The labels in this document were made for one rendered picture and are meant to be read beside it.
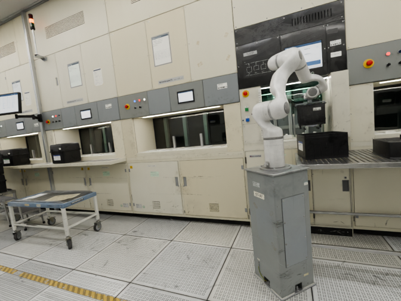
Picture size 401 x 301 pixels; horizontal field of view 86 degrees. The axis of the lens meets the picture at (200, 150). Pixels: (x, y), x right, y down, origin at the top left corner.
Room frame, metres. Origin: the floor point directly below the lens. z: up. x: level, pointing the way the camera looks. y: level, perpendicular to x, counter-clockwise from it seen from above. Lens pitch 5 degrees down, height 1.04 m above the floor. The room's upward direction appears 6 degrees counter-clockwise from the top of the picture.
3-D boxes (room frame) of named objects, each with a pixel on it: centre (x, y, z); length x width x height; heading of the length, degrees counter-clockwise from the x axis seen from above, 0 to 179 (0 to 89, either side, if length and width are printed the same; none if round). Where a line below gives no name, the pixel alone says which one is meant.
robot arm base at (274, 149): (1.34, -0.46, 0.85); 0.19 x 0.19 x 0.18
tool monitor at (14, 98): (2.98, 2.38, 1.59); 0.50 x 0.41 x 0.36; 157
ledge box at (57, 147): (2.93, 1.84, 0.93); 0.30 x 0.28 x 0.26; 64
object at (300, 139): (1.60, -0.91, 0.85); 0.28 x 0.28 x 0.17; 77
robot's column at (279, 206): (1.34, -0.46, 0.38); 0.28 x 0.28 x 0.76; 22
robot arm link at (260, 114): (1.36, -0.44, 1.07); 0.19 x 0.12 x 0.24; 40
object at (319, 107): (1.95, -1.03, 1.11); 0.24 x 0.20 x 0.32; 66
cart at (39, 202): (2.44, 1.75, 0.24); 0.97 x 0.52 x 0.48; 69
